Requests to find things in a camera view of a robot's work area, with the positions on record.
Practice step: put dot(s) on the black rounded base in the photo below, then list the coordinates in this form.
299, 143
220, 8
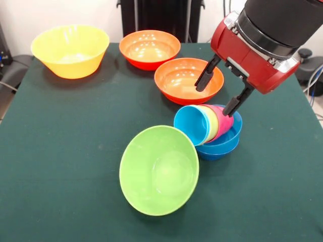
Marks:
310, 71

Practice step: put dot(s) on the light green bowl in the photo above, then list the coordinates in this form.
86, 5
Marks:
159, 174

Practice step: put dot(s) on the large yellow bowl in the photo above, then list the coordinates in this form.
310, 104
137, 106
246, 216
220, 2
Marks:
70, 65

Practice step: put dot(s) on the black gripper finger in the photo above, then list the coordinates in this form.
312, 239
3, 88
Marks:
207, 74
237, 102

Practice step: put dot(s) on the black chair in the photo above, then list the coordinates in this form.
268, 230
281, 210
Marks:
15, 68

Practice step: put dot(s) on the light blue cup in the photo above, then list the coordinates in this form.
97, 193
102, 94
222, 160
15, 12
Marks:
191, 126

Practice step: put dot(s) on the light blue bowl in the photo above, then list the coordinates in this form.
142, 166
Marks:
227, 140

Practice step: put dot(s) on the dark blue bowl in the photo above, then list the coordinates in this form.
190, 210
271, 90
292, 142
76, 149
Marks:
217, 153

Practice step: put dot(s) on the dark green tablecloth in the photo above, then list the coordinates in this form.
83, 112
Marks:
161, 201

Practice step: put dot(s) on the black knob clamp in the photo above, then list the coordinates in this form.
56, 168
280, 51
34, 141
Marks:
305, 53

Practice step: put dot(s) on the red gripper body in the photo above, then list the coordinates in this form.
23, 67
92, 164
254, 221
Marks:
252, 58

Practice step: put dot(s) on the yellow-green cup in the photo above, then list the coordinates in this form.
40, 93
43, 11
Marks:
213, 123

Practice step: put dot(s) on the red cup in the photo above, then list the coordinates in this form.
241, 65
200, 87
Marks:
224, 121

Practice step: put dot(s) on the orange bowl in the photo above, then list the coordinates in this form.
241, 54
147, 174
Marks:
149, 48
181, 83

